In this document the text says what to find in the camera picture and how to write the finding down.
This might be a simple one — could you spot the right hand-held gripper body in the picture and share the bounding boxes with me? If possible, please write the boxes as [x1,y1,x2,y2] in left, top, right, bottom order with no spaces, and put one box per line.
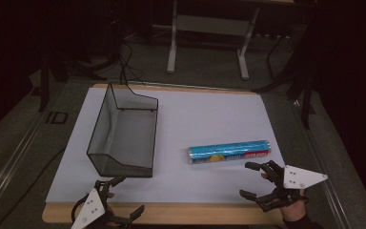
[256,160,329,213]

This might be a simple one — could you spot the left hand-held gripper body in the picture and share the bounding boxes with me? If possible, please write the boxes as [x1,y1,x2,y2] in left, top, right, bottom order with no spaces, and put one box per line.
[71,179,132,229]

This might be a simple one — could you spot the blue roll packet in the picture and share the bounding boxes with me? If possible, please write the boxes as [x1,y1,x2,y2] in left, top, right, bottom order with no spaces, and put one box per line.
[188,139,272,165]

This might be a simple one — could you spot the black wire mesh basket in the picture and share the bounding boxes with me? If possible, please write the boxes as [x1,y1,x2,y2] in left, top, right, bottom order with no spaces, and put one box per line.
[86,81,159,178]

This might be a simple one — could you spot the person's right hand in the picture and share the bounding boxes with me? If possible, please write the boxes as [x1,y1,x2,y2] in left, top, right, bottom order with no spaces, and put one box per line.
[278,189,308,223]

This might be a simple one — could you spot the white table mat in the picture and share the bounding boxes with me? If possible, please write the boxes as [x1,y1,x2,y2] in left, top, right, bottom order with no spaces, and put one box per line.
[45,87,286,204]

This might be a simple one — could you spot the black metal stand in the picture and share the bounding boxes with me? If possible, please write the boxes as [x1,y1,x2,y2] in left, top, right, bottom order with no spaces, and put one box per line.
[252,31,315,130]
[37,51,109,113]

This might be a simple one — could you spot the black floor socket box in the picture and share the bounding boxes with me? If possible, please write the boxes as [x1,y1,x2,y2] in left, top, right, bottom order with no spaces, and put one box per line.
[46,111,70,125]

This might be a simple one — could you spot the metal floor rail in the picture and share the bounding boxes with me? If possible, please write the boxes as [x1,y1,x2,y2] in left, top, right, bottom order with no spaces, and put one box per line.
[292,99,352,229]
[0,104,51,214]

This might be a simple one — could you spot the black cable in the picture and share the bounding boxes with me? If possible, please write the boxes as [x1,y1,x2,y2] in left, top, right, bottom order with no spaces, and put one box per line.
[117,41,146,88]

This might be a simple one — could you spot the white desk frame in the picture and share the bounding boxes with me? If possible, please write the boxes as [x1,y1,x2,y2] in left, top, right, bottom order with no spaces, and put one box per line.
[166,0,261,80]

